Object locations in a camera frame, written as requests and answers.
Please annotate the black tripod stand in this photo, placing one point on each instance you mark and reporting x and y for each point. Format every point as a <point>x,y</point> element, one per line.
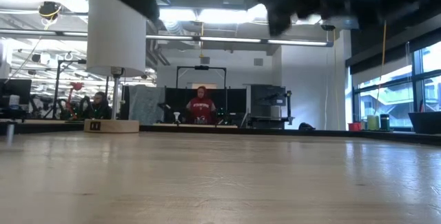
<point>58,79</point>

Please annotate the red articulated stand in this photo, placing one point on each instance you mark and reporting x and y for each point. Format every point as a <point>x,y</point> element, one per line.
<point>76,86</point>

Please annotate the person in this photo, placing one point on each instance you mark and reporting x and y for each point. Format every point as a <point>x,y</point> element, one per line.
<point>201,108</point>
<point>100,108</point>

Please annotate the white cylindrical cup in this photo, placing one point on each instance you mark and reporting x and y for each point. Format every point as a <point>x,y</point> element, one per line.
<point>115,45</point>

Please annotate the black equipment cabinet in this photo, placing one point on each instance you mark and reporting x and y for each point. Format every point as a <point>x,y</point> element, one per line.
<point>267,96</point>

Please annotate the grey fabric partition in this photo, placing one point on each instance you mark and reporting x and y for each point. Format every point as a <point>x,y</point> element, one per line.
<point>146,105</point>

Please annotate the black bin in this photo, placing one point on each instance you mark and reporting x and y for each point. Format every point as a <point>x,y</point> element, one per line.
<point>425,122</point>

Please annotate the black computer monitor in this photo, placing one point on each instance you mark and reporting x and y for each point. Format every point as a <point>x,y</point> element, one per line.
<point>17,91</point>

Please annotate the black overhead gantry frame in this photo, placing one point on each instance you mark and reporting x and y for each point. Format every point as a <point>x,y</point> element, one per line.
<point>201,67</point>

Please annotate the green container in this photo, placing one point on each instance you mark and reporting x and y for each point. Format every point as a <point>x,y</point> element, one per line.
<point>373,123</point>

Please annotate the large window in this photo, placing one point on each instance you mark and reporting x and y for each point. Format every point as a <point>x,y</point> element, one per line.
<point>386,103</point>

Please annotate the black bag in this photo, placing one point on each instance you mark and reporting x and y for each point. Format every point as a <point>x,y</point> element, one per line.
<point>306,126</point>

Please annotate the long linear ceiling light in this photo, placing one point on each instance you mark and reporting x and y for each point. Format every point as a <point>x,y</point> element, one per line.
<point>231,39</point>

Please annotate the dome ceiling camera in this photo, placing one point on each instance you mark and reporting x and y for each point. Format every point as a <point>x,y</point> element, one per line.
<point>50,9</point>

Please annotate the black partition panel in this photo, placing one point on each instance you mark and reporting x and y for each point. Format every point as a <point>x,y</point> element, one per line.
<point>175,96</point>

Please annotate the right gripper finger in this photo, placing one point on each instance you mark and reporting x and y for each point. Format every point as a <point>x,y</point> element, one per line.
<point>279,3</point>

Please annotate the red box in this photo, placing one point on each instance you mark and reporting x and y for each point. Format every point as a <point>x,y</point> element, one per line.
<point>354,127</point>

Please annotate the dark tumbler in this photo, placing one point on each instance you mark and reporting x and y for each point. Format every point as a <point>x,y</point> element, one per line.
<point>384,122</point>

